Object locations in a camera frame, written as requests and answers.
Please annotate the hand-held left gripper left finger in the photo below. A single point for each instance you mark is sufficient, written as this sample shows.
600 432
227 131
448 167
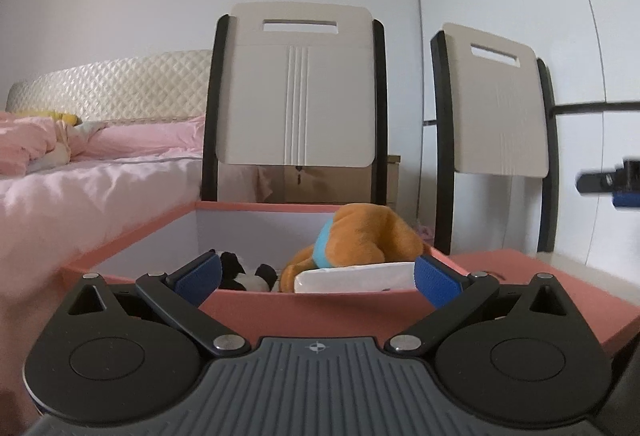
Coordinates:
200 278

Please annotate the cream chair with black frame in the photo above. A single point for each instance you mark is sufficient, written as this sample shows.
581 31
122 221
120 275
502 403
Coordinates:
500 105
295 85

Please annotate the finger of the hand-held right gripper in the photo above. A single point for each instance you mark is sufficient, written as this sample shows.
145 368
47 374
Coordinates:
627 201
595 182

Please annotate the bed with pink sheet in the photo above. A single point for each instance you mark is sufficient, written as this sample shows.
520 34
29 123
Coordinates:
75 216

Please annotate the black horizontal bar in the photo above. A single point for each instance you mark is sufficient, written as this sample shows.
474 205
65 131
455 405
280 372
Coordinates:
595 107

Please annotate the pink box lid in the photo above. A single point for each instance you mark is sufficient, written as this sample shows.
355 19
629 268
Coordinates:
550 286

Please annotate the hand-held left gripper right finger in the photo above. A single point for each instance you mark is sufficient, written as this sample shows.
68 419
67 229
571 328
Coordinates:
437 281

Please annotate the panda plush toy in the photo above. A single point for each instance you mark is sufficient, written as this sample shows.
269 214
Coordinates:
240 276

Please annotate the pink cardboard box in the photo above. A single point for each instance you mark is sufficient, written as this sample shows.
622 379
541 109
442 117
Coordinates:
300 311

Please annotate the wooden nightstand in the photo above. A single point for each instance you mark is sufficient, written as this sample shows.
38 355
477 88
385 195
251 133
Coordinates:
330 183

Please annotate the orange bear plush toy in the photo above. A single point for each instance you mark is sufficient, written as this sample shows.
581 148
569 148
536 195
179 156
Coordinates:
360 231

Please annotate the yellow plush toy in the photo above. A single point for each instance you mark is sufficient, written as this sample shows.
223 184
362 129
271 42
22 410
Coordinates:
62 117

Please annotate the cream quilted headboard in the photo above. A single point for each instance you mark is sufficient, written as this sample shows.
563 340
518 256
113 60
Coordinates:
110 85

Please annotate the white tissue pack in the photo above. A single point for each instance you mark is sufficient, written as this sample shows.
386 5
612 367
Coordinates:
350 278

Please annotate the pink crumpled duvet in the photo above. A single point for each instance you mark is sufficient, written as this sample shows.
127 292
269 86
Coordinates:
30 140

